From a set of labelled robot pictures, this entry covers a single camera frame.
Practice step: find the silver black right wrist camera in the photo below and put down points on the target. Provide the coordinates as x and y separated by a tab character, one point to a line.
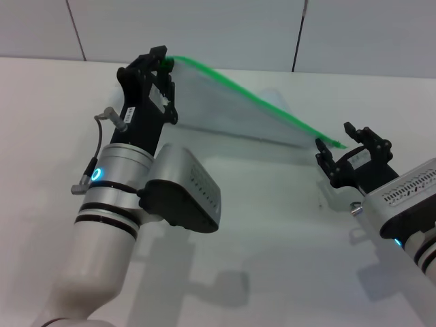
405	194

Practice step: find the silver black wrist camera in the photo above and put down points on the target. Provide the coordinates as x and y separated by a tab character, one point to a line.
184	194
405	194

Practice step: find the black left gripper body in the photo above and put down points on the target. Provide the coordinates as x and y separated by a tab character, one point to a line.
143	116

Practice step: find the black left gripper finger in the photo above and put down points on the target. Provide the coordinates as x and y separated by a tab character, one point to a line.
169	86
143	63

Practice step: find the clear green-zip document bag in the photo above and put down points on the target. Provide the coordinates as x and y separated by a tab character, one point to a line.
238	105

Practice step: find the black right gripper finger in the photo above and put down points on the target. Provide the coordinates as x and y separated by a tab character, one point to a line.
371	139
327	160

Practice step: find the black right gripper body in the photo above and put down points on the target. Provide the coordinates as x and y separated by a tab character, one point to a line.
364	170

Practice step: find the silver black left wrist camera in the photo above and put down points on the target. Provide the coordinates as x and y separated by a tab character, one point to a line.
184	194

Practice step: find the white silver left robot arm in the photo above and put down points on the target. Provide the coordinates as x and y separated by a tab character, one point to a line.
98	245

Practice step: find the thin black background pole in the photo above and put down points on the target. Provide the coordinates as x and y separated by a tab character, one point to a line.
299	37

